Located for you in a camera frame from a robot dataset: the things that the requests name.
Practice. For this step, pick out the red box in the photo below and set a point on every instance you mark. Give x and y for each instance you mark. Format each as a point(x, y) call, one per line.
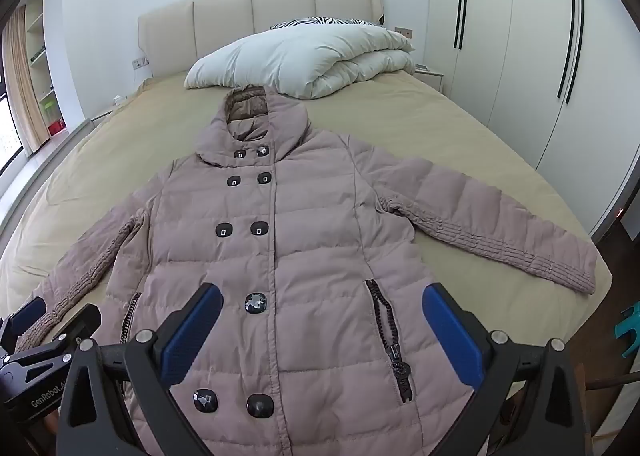
point(56, 127)

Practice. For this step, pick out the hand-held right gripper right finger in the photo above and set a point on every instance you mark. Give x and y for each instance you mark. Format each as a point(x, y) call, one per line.
point(452, 341)

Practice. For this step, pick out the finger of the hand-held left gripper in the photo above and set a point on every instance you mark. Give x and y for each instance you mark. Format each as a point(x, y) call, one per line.
point(82, 318)
point(29, 308)

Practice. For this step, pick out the wall socket panel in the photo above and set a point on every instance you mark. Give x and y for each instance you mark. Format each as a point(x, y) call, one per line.
point(403, 32)
point(140, 62)

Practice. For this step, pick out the beige padded headboard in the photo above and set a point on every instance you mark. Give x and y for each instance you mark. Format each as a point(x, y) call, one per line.
point(220, 21)

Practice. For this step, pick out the mauve hooded puffer coat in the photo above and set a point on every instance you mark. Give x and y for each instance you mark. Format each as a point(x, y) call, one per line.
point(310, 256)

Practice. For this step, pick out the window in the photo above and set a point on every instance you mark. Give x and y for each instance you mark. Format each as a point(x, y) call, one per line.
point(9, 131)

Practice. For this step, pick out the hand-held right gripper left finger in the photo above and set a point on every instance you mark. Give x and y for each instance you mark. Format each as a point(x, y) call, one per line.
point(192, 336)

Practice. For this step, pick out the zebra striped pillow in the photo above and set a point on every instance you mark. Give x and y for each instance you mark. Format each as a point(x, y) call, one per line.
point(320, 22)

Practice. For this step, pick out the beige curtain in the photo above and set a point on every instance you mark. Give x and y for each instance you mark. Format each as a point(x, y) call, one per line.
point(25, 86)

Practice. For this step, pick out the white open bookshelf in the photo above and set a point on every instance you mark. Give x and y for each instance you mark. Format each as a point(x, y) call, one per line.
point(45, 66)

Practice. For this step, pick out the white wardrobe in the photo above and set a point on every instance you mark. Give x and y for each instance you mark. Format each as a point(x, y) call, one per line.
point(520, 36)

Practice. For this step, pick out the teal plastic stool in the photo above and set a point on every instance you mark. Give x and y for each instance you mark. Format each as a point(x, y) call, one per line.
point(629, 328)

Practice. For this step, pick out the white pillow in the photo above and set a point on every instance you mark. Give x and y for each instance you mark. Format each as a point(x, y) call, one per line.
point(300, 61)

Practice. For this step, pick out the bed with beige sheet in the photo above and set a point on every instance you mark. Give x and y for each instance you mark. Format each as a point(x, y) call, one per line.
point(450, 136)

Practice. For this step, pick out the white bedside table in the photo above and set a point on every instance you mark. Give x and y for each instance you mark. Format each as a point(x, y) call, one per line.
point(431, 77)

